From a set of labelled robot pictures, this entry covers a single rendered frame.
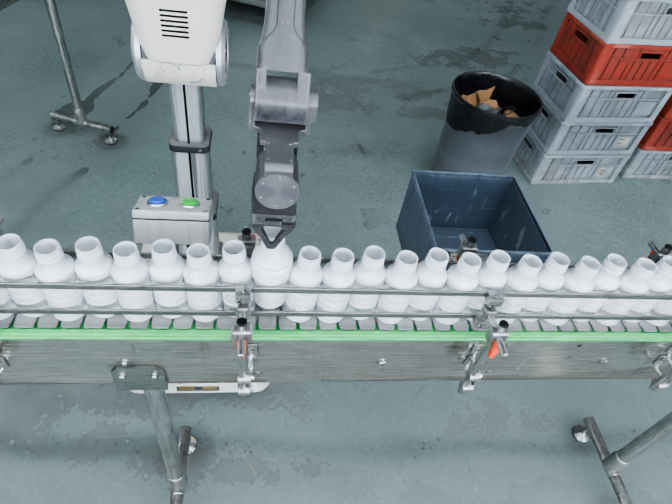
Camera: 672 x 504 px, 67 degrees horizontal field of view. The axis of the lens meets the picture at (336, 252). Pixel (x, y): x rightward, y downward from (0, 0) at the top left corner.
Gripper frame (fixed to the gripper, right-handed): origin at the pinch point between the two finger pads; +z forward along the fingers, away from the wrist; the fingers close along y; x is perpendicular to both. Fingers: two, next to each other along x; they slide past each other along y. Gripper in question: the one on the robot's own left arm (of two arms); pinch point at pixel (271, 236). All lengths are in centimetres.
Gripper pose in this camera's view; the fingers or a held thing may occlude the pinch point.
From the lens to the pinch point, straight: 83.3
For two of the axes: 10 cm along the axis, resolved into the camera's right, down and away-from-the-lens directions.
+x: -9.9, -0.4, -1.6
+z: -1.4, 6.9, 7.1
